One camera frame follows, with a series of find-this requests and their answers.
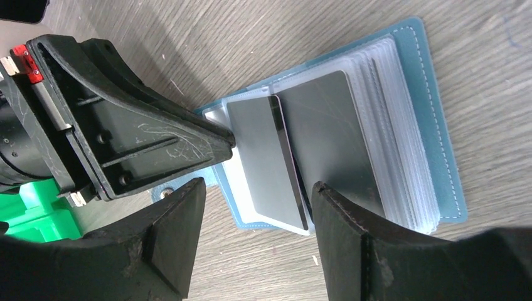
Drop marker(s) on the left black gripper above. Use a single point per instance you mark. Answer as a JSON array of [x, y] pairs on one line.
[[76, 113]]

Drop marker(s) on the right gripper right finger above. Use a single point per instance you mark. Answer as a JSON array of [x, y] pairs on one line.
[[367, 257]]

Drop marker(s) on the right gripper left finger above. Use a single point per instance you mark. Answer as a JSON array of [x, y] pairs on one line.
[[148, 255]]

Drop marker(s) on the dark grey credit card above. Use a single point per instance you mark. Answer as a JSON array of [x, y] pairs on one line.
[[327, 141]]

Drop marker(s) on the grey card left sleeve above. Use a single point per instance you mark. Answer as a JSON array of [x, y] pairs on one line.
[[263, 171]]

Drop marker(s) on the green plastic bin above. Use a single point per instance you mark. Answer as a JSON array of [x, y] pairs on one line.
[[36, 213]]

